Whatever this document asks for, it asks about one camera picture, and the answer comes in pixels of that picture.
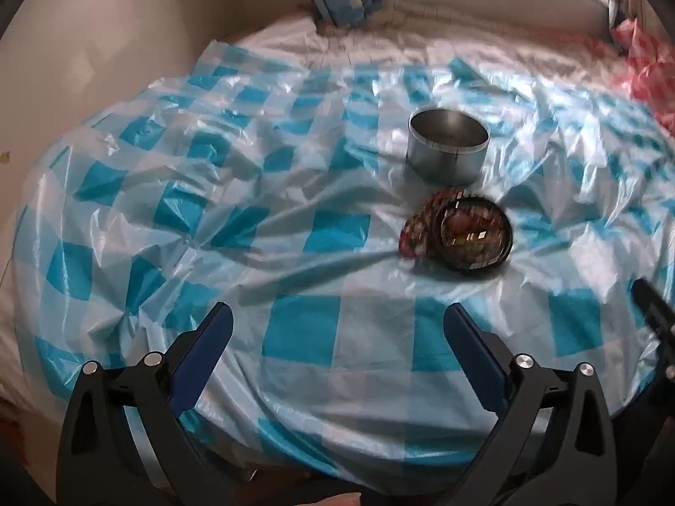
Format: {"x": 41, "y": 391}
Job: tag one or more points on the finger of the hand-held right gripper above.
{"x": 654, "y": 305}

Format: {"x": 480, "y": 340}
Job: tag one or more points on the mixed jewelry pile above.
{"x": 466, "y": 226}

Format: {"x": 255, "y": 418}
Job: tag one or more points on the pink red cloth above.
{"x": 651, "y": 71}

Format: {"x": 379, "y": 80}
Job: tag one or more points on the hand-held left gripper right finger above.
{"x": 474, "y": 350}

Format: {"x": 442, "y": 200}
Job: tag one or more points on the round black tin lid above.
{"x": 472, "y": 237}

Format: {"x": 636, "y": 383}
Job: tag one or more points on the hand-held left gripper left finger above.
{"x": 203, "y": 348}

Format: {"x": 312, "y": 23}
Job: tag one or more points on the round metal tin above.
{"x": 447, "y": 145}

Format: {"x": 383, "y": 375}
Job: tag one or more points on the blue checked plastic sheet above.
{"x": 295, "y": 253}

